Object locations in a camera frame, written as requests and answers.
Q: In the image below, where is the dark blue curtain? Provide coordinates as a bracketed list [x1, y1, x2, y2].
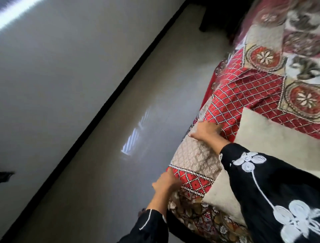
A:
[0, 171, 15, 184]

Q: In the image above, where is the black stool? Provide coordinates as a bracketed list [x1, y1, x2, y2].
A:
[199, 0, 253, 43]

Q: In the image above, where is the person's right forearm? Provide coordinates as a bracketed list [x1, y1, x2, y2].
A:
[206, 134, 232, 156]

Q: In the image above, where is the person's left hand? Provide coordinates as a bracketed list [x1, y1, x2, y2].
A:
[152, 167, 183, 193]

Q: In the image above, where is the beige pillow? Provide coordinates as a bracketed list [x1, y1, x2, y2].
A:
[202, 107, 320, 226]

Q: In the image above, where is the barred window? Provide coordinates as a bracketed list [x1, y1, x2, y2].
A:
[0, 0, 44, 30]

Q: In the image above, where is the person's right hand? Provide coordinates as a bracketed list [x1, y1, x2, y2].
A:
[189, 121, 224, 143]

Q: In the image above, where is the person's left forearm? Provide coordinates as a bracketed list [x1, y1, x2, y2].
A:
[146, 189, 173, 218]

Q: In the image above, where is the black floral blouse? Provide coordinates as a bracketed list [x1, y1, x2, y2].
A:
[117, 143, 320, 243]

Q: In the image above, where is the red patterned bedsheet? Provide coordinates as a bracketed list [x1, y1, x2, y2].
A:
[166, 0, 320, 243]

